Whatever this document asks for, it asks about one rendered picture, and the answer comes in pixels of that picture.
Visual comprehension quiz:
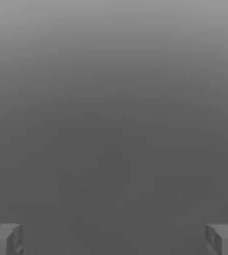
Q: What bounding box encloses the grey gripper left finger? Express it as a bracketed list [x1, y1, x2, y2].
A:
[0, 223, 24, 255]

